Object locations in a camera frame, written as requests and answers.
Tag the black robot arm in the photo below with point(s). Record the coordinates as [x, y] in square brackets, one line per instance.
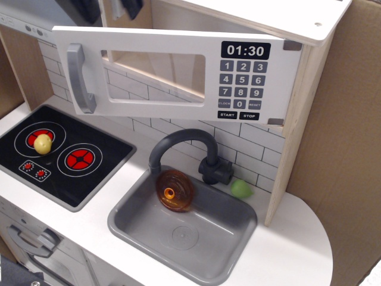
[119, 9]

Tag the brown cardboard panel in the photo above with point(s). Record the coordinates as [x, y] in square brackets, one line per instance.
[337, 169]

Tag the grey microwave door handle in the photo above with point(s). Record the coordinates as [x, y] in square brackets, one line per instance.
[76, 59]

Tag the white toy microwave door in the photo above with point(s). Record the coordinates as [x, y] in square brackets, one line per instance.
[181, 74]

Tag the wooden microwave cabinet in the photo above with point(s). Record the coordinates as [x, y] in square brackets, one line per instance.
[262, 155]

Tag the grey oven door handle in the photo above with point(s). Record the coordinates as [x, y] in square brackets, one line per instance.
[42, 245]

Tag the grey range hood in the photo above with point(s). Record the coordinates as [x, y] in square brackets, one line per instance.
[37, 18]

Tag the green toy pear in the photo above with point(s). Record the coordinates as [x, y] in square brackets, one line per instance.
[241, 189]

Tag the yellow toy potato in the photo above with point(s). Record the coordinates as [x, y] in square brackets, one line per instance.
[43, 144]

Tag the orange transparent pot lid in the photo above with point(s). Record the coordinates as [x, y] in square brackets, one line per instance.
[174, 190]

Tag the grey toy faucet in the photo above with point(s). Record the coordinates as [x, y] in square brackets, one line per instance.
[212, 168]

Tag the black toy stove top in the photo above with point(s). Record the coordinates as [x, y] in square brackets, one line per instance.
[81, 161]

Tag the grey toy sink basin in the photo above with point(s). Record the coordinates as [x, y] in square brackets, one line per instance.
[203, 243]

